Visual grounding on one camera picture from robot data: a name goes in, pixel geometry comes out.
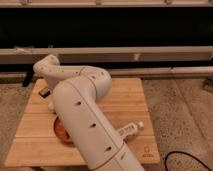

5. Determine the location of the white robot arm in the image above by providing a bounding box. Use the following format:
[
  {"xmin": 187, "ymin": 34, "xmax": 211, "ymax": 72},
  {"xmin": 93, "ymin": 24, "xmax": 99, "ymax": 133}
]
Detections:
[{"xmin": 33, "ymin": 55, "xmax": 145, "ymax": 171}]

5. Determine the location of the wooden table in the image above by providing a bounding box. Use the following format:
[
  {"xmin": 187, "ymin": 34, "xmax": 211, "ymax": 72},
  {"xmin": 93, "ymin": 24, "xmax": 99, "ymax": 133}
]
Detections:
[{"xmin": 4, "ymin": 78, "xmax": 160, "ymax": 167}]

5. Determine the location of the white plastic bottle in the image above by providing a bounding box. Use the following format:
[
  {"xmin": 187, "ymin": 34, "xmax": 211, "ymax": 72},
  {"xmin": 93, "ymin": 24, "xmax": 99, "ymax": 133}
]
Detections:
[{"xmin": 117, "ymin": 121, "xmax": 144, "ymax": 140}]

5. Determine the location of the orange bowl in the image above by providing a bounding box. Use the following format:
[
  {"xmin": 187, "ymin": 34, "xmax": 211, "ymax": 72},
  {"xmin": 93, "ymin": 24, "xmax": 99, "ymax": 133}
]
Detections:
[{"xmin": 53, "ymin": 118, "xmax": 72, "ymax": 143}]

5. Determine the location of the black cable on floor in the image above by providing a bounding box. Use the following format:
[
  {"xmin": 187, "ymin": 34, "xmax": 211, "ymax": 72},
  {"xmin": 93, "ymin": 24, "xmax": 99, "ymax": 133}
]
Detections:
[{"xmin": 164, "ymin": 150, "xmax": 213, "ymax": 171}]

